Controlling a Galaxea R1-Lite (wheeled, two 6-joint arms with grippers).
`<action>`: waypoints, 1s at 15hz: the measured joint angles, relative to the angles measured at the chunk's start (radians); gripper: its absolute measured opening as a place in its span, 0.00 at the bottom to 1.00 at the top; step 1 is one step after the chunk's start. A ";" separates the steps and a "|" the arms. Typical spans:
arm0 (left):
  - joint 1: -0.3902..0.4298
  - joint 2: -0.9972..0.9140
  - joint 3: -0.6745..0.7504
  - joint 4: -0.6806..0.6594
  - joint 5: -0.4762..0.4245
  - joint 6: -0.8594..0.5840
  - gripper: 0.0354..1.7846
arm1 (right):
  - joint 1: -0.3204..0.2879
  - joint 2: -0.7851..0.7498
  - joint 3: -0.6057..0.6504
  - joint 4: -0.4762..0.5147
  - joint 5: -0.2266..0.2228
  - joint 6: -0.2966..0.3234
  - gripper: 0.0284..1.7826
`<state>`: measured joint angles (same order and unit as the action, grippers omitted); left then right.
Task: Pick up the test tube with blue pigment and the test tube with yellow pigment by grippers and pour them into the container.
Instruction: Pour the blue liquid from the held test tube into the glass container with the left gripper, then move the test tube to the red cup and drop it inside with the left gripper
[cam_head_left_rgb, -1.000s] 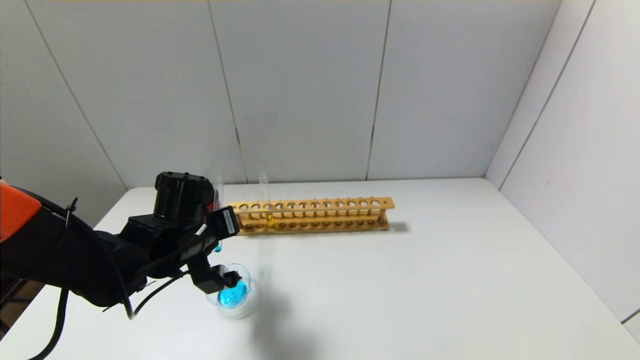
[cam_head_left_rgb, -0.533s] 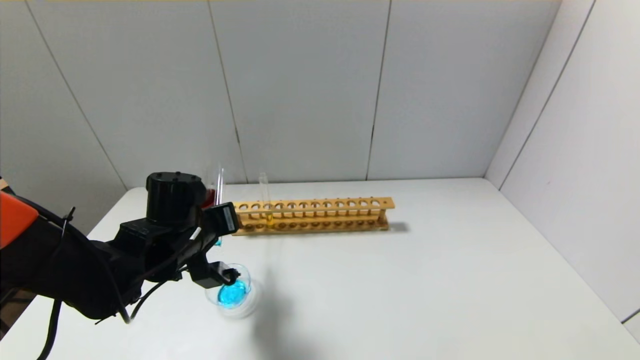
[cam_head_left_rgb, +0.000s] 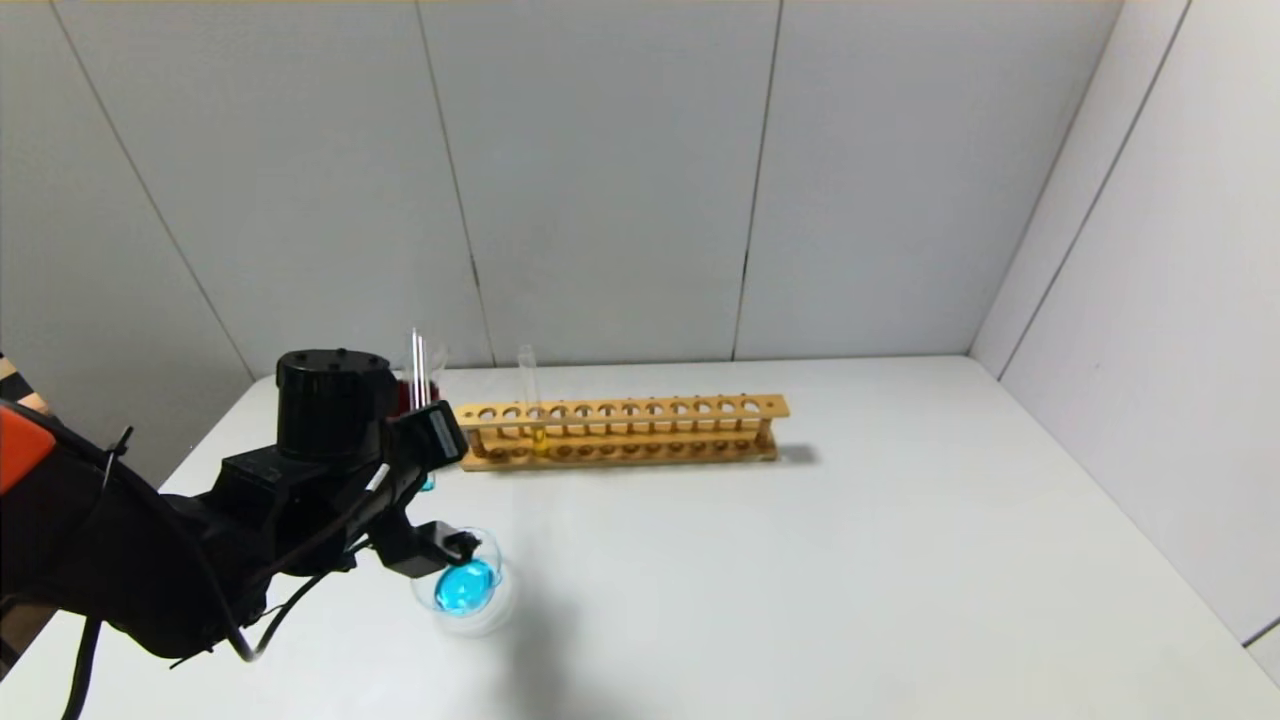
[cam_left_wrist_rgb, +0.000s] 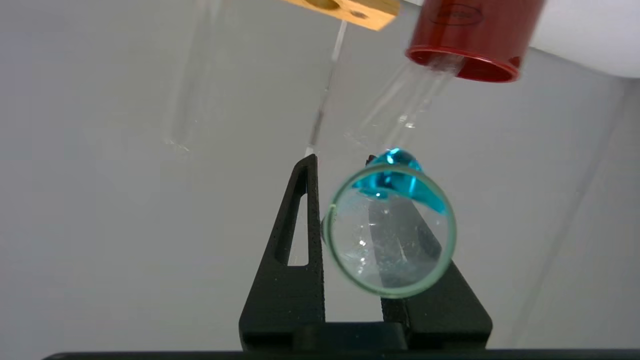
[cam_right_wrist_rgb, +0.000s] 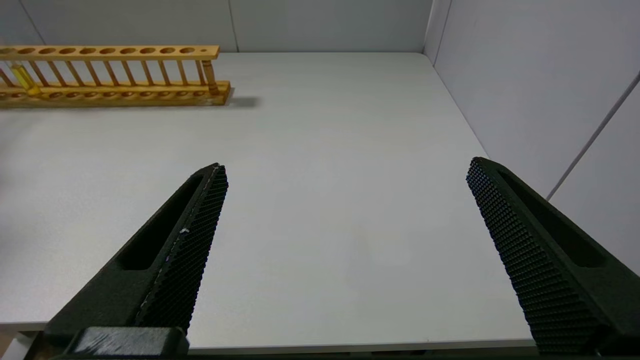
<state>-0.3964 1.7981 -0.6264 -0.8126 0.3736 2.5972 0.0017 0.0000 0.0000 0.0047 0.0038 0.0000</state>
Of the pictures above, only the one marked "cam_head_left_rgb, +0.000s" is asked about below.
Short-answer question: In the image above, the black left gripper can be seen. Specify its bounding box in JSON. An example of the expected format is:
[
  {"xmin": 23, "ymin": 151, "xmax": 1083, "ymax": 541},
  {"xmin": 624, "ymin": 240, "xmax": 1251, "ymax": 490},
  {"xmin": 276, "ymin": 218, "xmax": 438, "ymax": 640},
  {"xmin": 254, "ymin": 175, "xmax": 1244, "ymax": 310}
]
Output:
[{"xmin": 371, "ymin": 399, "xmax": 469, "ymax": 510}]

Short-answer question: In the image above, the yellow pigment test tube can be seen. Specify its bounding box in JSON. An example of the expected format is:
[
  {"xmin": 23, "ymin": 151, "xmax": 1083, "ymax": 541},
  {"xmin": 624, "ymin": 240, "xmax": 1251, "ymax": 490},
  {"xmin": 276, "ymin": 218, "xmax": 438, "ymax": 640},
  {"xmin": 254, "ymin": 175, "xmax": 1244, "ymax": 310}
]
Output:
[{"xmin": 516, "ymin": 344, "xmax": 550, "ymax": 457}]

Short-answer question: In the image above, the wooden test tube rack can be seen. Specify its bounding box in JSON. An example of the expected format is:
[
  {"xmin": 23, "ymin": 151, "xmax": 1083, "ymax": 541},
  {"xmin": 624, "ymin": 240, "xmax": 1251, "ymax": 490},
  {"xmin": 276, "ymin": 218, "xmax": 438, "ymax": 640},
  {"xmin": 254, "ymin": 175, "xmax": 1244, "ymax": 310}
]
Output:
[{"xmin": 452, "ymin": 394, "xmax": 790, "ymax": 473}]

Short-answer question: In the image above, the clear glass beaker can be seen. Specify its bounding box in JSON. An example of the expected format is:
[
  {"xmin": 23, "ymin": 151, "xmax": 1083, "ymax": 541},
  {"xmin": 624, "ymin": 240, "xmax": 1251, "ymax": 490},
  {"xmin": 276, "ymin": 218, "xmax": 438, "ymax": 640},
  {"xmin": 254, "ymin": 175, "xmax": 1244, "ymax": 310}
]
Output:
[{"xmin": 410, "ymin": 526, "xmax": 525, "ymax": 639}]

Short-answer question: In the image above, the dark background furniture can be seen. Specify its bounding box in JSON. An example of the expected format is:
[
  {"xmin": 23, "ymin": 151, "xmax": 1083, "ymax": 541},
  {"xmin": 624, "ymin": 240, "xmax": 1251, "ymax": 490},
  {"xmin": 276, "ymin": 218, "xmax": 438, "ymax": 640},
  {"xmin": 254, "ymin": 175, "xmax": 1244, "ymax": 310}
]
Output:
[{"xmin": 0, "ymin": 600, "xmax": 56, "ymax": 681}]

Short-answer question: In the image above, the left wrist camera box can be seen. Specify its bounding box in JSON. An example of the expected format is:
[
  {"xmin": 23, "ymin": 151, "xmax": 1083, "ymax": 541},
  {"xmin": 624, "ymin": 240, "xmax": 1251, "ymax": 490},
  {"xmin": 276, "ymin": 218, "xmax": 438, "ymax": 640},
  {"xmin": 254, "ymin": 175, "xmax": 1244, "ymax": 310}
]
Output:
[{"xmin": 393, "ymin": 400, "xmax": 469, "ymax": 473}]

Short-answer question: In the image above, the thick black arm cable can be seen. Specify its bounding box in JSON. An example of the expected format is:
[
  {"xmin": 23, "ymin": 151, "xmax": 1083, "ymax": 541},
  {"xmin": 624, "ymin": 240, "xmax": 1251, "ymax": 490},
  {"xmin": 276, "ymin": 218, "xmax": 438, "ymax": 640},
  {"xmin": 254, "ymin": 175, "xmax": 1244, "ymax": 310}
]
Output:
[{"xmin": 62, "ymin": 612, "xmax": 106, "ymax": 720}]

